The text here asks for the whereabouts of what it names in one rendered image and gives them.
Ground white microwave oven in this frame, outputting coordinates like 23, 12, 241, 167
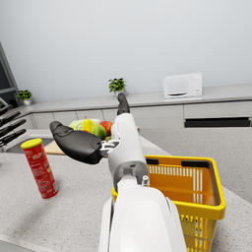
162, 72, 204, 100

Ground green apple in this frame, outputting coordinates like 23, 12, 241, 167
91, 123, 107, 141

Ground yellow pear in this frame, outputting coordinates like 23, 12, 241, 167
82, 115, 95, 134

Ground red apple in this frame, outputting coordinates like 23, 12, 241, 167
98, 120, 114, 137

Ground yellow slatted basket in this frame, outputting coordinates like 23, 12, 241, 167
110, 154, 226, 252

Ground small potted green plant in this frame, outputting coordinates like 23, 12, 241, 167
15, 89, 33, 106
108, 77, 127, 96

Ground dark window frame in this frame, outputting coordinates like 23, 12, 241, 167
0, 41, 21, 109

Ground red potato chip can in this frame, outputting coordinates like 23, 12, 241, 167
20, 138, 60, 200

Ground wooden cutting board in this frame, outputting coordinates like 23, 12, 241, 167
43, 140, 67, 157

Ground grey kitchen counter cabinets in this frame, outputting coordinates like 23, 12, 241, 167
6, 83, 252, 130

